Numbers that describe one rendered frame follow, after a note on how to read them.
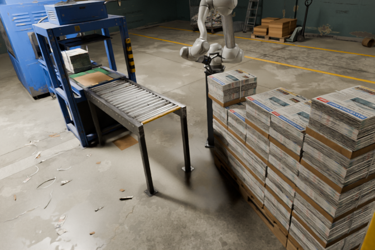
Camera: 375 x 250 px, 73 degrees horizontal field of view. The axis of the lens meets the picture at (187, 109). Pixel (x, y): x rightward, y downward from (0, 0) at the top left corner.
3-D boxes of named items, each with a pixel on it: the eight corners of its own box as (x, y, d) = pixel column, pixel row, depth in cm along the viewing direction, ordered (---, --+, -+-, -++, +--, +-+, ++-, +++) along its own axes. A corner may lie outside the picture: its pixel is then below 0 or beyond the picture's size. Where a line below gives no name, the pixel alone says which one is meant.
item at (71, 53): (92, 68, 390) (89, 51, 379) (73, 73, 374) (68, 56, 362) (83, 63, 417) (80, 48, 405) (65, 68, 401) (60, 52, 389)
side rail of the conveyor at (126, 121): (144, 136, 231) (143, 124, 225) (139, 138, 228) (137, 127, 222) (89, 96, 324) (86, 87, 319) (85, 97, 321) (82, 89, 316)
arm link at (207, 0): (196, 4, 227) (211, 3, 221) (202, -12, 232) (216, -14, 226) (201, 14, 238) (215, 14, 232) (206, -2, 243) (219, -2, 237)
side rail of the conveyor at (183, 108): (187, 116, 258) (186, 105, 253) (183, 118, 255) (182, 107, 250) (124, 84, 352) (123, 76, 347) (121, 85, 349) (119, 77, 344)
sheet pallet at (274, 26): (297, 37, 810) (300, 18, 784) (283, 42, 764) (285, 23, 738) (265, 33, 894) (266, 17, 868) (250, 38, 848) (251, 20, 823)
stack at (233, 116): (241, 153, 307) (244, 90, 269) (322, 229, 210) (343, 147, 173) (213, 163, 295) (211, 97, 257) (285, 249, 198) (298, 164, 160)
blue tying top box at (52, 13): (109, 17, 322) (105, 0, 313) (59, 25, 289) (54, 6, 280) (94, 15, 354) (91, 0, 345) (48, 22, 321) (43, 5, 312)
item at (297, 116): (309, 100, 187) (309, 99, 187) (345, 116, 164) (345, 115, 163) (269, 113, 175) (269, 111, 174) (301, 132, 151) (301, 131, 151)
